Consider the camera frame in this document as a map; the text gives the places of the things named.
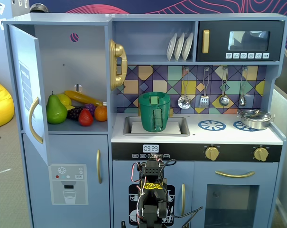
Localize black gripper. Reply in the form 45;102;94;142
142;159;165;178

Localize blue oven door with window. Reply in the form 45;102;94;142
193;161;279;228

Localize blue fridge door with dispenser print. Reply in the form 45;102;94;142
22;133;110;228

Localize black microwave door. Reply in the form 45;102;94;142
196;20;285;62

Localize blue cabinet door with list print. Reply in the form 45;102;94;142
8;25;50;166

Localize yellow tape band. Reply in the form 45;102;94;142
143;182;163;190

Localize digital clock display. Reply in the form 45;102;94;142
142;144;159;153

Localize grey toy sink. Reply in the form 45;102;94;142
123;115;191;137

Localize green printed plastic container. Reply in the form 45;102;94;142
138;92;170;133

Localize gold stove knob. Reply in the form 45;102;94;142
253;146;269;162
204;146;220;162

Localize metal skimmer spoon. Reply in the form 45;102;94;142
177;67;192;110

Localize orange toy orange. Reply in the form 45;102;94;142
94;105;108;122

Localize red toy strawberry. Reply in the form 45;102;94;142
78;108;94;127

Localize metal slotted spatula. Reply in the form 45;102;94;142
199;67;210;109

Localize light purple toy grapes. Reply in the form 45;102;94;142
83;103;97;117

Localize dark purple toy grapes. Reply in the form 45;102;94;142
66;107;83;121

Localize metal ladle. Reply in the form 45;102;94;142
218;66;230;107

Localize yellow toy banana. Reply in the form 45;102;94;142
64;90;104;107

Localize steel toy pot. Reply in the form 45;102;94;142
237;113;276;131

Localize metal serving spoon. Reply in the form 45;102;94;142
239;67;248;107

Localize yellow toy lemon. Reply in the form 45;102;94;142
56;93;73;106

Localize green toy pear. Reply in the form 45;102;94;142
46;91;68;124

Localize steel pot lid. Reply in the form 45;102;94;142
239;109;272;122

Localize gold toy telephone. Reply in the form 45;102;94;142
109;39;129;91

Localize white toy plate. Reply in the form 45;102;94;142
174;32;185;61
166;32;177;61
182;32;194;61

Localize grey partition panel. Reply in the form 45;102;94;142
270;85;287;214

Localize yellow bean bag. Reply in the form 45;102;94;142
0;76;15;130

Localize blue toy kitchen body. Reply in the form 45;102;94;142
2;12;287;228

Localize black round object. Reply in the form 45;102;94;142
29;2;50;14

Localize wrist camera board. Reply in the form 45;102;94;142
148;153;163;162

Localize gold dishwasher door handle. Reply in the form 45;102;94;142
181;183;186;216

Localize gold fridge door handle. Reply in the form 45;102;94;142
96;149;103;184

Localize black camera cable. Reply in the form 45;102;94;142
161;158;204;228

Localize gold oven door handle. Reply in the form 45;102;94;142
214;170;256;178

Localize gold curved cabinet door handle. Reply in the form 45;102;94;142
28;96;44;145

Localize gold microwave door handle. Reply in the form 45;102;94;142
202;29;210;54

